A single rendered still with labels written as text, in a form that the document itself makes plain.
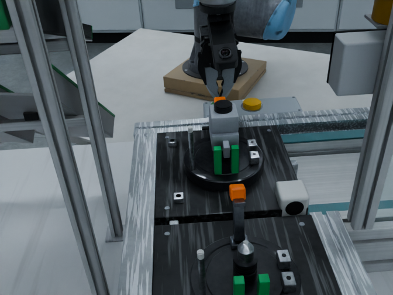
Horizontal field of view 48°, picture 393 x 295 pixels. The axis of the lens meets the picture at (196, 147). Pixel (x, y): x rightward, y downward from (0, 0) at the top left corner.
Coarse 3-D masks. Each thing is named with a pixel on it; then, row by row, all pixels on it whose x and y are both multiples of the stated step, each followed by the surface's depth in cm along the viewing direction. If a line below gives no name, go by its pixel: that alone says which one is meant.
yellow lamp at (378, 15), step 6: (378, 0) 49; (384, 0) 49; (390, 0) 48; (378, 6) 50; (384, 6) 49; (390, 6) 48; (372, 12) 51; (378, 12) 50; (384, 12) 49; (390, 12) 49; (372, 18) 51; (378, 18) 50; (384, 18) 49; (384, 24) 50
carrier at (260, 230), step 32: (192, 224) 66; (224, 224) 65; (256, 224) 65; (288, 224) 65; (160, 256) 61; (192, 256) 61; (224, 256) 58; (256, 256) 53; (288, 256) 56; (320, 256) 60; (160, 288) 57; (192, 288) 54; (224, 288) 54; (256, 288) 54; (288, 288) 52; (320, 288) 56
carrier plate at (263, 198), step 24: (264, 144) 82; (168, 168) 77; (264, 168) 76; (288, 168) 76; (168, 192) 72; (192, 192) 72; (216, 192) 71; (264, 192) 71; (168, 216) 67; (192, 216) 67; (216, 216) 68; (264, 216) 68
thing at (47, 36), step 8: (40, 0) 52; (48, 0) 54; (56, 0) 57; (40, 8) 53; (48, 8) 54; (56, 8) 57; (40, 16) 53; (48, 16) 55; (56, 16) 57; (48, 24) 55; (56, 24) 57; (48, 32) 55; (56, 32) 57; (64, 32) 59; (88, 32) 68; (88, 40) 68
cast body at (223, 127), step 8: (216, 104) 70; (224, 104) 70; (232, 104) 70; (216, 112) 70; (224, 112) 69; (232, 112) 70; (216, 120) 69; (224, 120) 69; (232, 120) 69; (216, 128) 69; (224, 128) 70; (232, 128) 70; (216, 136) 70; (224, 136) 70; (232, 136) 70; (216, 144) 70; (224, 144) 69; (232, 144) 71; (224, 152) 69
